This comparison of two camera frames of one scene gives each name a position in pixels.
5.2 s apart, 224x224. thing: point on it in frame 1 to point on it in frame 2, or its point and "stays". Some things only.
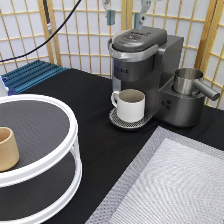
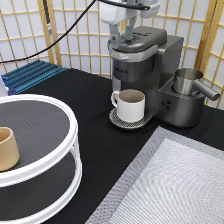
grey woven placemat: (173, 180) stays
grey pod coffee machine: (145, 58) stays
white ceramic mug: (130, 104) stays
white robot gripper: (139, 17) to (115, 15)
